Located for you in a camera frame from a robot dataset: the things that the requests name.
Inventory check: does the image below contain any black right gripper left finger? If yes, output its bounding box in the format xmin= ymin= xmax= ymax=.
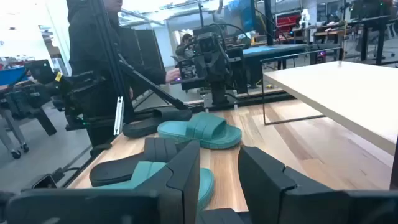
xmin=5 ymin=140 xmax=201 ymax=224

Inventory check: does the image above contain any wooden shelf with black frame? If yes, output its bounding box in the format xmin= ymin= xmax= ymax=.
xmin=260 ymin=46 xmax=398 ymax=190

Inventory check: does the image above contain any teal rubber slide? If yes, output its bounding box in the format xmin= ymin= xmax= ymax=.
xmin=93 ymin=161 xmax=215 ymax=215
xmin=157 ymin=111 xmax=243 ymax=150

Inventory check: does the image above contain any silver aluminium bracket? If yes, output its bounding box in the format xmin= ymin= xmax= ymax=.
xmin=113 ymin=96 xmax=125 ymax=136

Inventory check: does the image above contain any black desk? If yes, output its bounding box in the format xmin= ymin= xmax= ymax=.
xmin=348 ymin=14 xmax=398 ymax=66

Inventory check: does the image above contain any black rubber slide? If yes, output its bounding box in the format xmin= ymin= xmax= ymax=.
xmin=89 ymin=137 xmax=178 ymax=187
xmin=123 ymin=106 xmax=193 ymax=139

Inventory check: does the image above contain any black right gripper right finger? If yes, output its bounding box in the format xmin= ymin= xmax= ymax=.
xmin=238 ymin=146 xmax=398 ymax=224

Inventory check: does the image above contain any red storage rack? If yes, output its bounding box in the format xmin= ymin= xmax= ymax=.
xmin=275 ymin=11 xmax=302 ymax=34

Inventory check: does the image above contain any blue bin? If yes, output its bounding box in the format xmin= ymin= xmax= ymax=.
xmin=0 ymin=67 xmax=29 ymax=86

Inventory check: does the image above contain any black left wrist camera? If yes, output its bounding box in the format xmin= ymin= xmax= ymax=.
xmin=197 ymin=32 xmax=220 ymax=54

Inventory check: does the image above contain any dark table with blue top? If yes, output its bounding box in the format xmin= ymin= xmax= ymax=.
xmin=242 ymin=43 xmax=308 ymax=86

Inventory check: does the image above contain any person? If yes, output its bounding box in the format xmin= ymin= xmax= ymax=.
xmin=175 ymin=33 xmax=195 ymax=60
xmin=66 ymin=0 xmax=182 ymax=158

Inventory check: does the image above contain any black partition panel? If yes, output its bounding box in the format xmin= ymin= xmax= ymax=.
xmin=120 ymin=27 xmax=165 ymax=72

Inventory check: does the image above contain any person's hand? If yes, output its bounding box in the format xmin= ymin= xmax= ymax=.
xmin=165 ymin=68 xmax=182 ymax=83

